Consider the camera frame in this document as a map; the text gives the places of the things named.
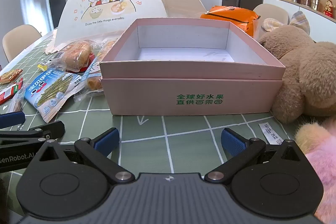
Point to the red gold figurine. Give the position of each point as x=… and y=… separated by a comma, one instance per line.
x=328, y=9

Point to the blue white pastry packet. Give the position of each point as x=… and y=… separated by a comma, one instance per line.
x=94, y=82

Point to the red sausage packet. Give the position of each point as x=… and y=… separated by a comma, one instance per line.
x=8, y=94

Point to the beige chair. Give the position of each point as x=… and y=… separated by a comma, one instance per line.
x=21, y=40
x=273, y=14

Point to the pink plush toy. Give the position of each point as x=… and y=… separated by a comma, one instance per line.
x=323, y=161

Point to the brown teddy bear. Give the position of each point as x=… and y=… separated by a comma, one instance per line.
x=309, y=74

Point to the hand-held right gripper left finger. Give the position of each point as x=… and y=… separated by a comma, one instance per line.
x=106, y=142

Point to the clear pastry packet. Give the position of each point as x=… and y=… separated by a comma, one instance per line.
x=107, y=48

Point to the steel canister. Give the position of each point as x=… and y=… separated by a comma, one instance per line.
x=315, y=1

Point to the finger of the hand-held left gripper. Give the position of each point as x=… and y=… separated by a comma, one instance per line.
x=11, y=119
x=50, y=130

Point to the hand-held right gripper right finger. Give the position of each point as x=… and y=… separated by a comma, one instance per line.
x=232, y=142

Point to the white sideboard cabinet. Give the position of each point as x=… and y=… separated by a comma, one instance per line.
x=302, y=7

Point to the orange snack bag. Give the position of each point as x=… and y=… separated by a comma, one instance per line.
x=231, y=15

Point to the blue seaweed snack packet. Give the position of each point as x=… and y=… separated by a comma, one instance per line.
x=44, y=92

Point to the pink cardboard box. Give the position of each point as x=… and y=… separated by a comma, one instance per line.
x=183, y=87

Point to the yellow small snack packet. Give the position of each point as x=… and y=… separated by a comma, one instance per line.
x=43, y=65

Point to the clear bread packet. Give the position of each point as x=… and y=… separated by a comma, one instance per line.
x=76, y=54

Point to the white label tag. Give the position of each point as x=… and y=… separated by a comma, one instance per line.
x=270, y=133

